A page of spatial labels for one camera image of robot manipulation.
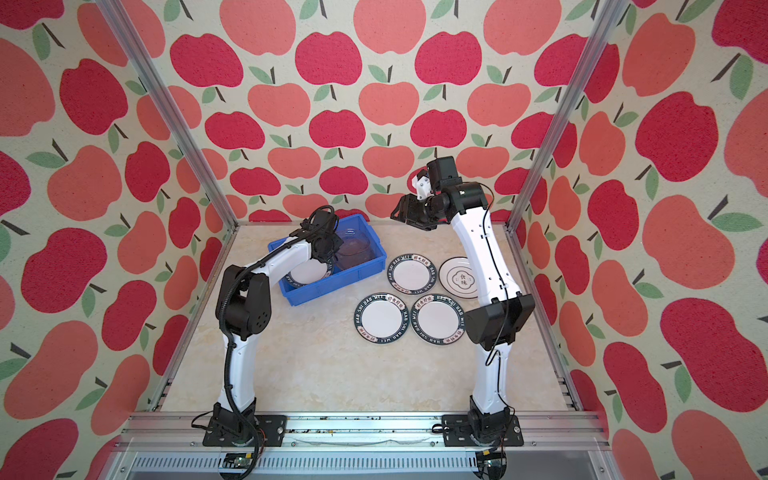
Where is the blue plastic bin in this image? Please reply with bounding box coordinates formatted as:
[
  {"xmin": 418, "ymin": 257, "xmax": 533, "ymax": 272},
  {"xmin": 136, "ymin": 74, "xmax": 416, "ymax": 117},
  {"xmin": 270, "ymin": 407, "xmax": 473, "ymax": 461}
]
[{"xmin": 278, "ymin": 213, "xmax": 387, "ymax": 306}]

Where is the left aluminium post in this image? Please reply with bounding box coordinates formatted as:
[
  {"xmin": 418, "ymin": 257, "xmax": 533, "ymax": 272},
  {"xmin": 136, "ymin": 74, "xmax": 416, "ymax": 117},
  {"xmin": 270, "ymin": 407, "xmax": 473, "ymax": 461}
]
[{"xmin": 96, "ymin": 0, "xmax": 239, "ymax": 232}]

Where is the white plate green rim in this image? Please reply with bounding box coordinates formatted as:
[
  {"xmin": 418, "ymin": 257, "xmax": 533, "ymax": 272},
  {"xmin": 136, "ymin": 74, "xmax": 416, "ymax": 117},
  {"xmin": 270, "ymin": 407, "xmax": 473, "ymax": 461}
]
[
  {"xmin": 410, "ymin": 294, "xmax": 466, "ymax": 346},
  {"xmin": 386, "ymin": 253, "xmax": 438, "ymax": 295},
  {"xmin": 285, "ymin": 259, "xmax": 333, "ymax": 288},
  {"xmin": 353, "ymin": 292, "xmax": 410, "ymax": 345}
]

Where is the aluminium front rail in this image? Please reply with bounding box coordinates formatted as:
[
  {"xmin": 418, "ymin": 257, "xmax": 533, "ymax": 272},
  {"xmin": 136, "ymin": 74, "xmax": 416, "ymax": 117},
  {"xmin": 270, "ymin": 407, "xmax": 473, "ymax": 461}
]
[{"xmin": 97, "ymin": 411, "xmax": 621, "ymax": 479}]

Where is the white plate black rim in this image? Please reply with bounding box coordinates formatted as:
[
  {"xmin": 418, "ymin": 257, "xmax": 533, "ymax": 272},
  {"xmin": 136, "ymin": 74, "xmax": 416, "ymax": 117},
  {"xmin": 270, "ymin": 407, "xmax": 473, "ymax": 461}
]
[{"xmin": 439, "ymin": 257, "xmax": 478, "ymax": 299}]

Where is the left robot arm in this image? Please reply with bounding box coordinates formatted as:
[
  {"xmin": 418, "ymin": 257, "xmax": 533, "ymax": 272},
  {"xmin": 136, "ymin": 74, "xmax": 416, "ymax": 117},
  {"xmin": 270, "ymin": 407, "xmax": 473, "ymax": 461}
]
[{"xmin": 212, "ymin": 205, "xmax": 342, "ymax": 445}]

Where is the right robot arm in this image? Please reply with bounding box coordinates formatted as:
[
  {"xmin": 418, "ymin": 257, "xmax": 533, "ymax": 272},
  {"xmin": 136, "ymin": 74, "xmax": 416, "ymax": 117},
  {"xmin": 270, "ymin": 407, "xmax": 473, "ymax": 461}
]
[{"xmin": 390, "ymin": 157, "xmax": 535, "ymax": 447}]

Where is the clear glass plate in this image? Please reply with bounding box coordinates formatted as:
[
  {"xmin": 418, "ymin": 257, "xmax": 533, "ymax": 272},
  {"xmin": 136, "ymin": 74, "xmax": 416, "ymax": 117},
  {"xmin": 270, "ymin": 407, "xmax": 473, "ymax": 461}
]
[{"xmin": 336, "ymin": 229, "xmax": 375, "ymax": 270}]

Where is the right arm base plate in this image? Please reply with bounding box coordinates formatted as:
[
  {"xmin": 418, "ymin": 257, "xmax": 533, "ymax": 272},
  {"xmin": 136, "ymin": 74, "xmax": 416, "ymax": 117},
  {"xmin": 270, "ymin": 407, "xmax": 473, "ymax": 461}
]
[{"xmin": 432, "ymin": 412, "xmax": 525, "ymax": 448}]

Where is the right aluminium post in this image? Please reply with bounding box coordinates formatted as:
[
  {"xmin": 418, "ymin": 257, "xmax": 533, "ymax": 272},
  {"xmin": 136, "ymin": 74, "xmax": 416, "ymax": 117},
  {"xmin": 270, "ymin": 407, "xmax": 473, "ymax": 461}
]
[{"xmin": 505, "ymin": 0, "xmax": 630, "ymax": 234}]

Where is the aluminium post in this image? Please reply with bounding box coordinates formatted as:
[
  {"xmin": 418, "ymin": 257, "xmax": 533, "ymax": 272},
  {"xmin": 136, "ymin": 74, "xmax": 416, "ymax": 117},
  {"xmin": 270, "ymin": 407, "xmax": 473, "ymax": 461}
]
[
  {"xmin": 96, "ymin": 0, "xmax": 239, "ymax": 232},
  {"xmin": 505, "ymin": 0, "xmax": 630, "ymax": 234}
]

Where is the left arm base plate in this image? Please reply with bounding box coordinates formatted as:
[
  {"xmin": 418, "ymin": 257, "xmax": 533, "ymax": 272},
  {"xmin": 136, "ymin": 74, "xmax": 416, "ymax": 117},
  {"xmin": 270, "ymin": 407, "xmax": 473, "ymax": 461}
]
[{"xmin": 202, "ymin": 411, "xmax": 287, "ymax": 448}]

